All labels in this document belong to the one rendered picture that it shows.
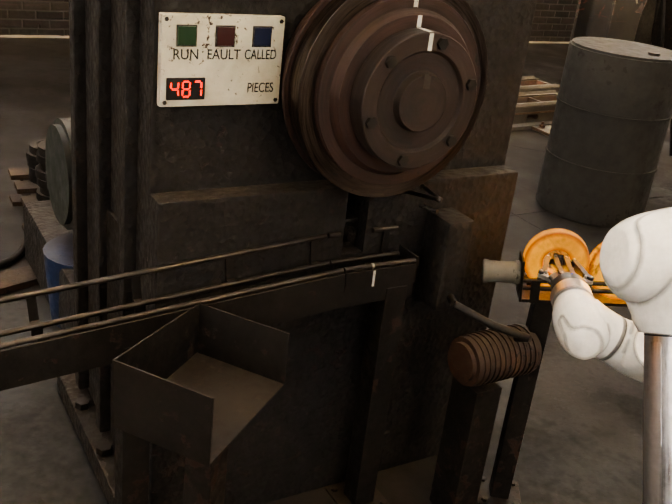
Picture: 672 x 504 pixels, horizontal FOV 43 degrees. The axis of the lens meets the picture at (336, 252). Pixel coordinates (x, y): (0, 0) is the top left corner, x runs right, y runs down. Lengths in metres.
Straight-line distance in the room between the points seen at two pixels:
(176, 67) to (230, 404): 0.66
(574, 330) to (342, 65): 0.69
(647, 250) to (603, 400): 1.87
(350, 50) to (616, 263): 0.72
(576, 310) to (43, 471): 1.44
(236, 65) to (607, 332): 0.92
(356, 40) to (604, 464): 1.57
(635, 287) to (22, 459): 1.75
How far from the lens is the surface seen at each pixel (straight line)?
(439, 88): 1.75
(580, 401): 3.00
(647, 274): 1.20
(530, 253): 2.10
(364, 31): 1.70
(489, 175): 2.18
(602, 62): 4.43
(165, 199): 1.77
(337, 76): 1.69
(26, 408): 2.67
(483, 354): 2.06
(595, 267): 2.14
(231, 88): 1.77
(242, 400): 1.62
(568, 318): 1.78
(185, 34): 1.70
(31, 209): 3.39
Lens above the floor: 1.51
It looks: 24 degrees down
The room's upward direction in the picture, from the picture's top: 7 degrees clockwise
